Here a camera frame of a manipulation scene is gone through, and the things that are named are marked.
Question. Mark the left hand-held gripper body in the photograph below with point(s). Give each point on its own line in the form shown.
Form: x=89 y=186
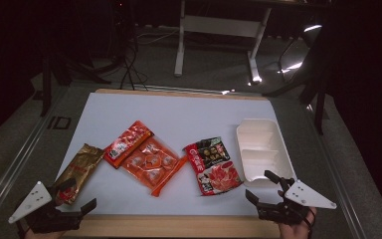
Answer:
x=35 y=199

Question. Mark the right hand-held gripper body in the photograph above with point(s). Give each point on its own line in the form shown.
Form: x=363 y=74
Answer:
x=303 y=195

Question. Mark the gold snack packet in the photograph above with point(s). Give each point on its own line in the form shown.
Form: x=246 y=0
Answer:
x=83 y=162

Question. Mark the white foam tray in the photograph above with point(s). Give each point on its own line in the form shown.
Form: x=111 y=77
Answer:
x=262 y=146

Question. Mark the black and red snack packet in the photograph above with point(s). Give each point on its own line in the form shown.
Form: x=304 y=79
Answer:
x=214 y=166

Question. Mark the person's right hand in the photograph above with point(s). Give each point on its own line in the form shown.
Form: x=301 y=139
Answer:
x=298 y=230

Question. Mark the person's left hand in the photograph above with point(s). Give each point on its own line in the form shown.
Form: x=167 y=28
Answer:
x=43 y=235

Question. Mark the orange clear snack packet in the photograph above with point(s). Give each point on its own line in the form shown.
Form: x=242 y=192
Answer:
x=149 y=162

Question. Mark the black chair base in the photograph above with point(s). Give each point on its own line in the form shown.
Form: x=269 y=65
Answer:
x=311 y=76

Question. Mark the white table sheet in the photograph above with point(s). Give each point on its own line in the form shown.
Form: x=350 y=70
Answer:
x=179 y=109

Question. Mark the black floor stand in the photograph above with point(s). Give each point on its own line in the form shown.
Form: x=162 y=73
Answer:
x=63 y=69

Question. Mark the metal floor rail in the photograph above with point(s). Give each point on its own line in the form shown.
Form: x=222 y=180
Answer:
x=16 y=159
x=340 y=179

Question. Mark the white metal desk frame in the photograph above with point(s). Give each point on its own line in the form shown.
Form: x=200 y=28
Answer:
x=219 y=26

